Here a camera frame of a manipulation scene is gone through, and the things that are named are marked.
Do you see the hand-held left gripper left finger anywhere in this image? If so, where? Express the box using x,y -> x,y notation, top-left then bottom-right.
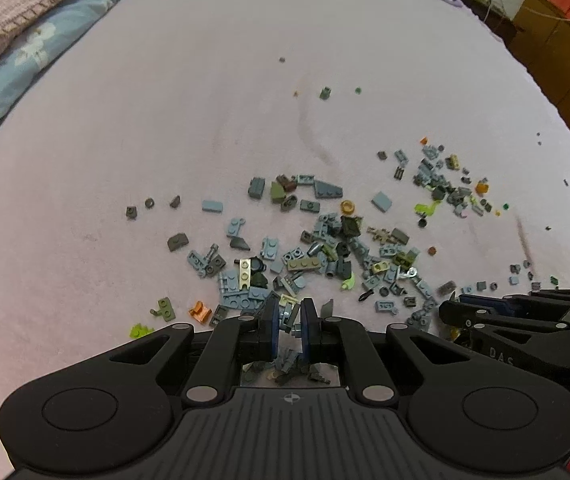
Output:
110,297 -> 282,406

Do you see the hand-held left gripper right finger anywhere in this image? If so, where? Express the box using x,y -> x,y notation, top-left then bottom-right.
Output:
300,297 -> 470,406

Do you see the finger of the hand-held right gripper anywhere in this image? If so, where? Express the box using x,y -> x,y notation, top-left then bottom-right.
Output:
458,287 -> 570,311
439,301 -> 570,333

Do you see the pile of small toy bricks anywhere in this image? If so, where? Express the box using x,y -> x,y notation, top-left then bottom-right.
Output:
125,55 -> 570,386

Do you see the long wooden cabinet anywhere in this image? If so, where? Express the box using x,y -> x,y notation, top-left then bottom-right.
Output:
512,0 -> 570,162

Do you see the dark wooden nightstand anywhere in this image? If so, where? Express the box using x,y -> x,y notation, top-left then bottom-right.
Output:
456,0 -> 517,47

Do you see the blue floral quilt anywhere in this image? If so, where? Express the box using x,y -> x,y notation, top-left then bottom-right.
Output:
0,0 -> 187,187

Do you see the pink checked quilt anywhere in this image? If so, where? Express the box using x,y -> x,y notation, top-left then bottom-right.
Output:
0,0 -> 132,77

